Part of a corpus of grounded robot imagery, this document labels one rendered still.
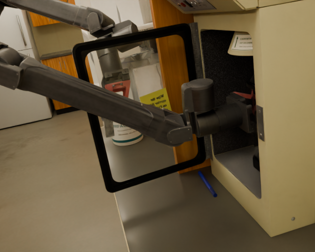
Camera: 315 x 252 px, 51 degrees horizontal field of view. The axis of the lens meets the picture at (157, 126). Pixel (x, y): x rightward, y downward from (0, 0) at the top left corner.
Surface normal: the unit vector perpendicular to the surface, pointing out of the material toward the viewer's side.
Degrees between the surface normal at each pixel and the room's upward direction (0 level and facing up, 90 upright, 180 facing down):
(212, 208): 0
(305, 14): 90
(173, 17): 90
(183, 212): 0
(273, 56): 90
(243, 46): 67
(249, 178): 0
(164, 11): 90
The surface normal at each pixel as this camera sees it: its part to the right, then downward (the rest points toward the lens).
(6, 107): 0.25, 0.29
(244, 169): -0.16, -0.93
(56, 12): -0.41, -0.02
